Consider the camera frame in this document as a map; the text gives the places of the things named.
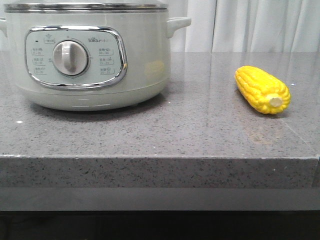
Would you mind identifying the yellow corn cob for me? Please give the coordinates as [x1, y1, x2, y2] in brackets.
[234, 65, 291, 115]

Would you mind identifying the glass pot lid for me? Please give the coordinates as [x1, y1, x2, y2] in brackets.
[3, 0, 168, 12]

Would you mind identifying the pale green electric cooking pot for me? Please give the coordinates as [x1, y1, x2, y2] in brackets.
[0, 9, 191, 111]

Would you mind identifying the white pleated curtain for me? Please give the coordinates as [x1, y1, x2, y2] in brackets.
[0, 0, 320, 53]

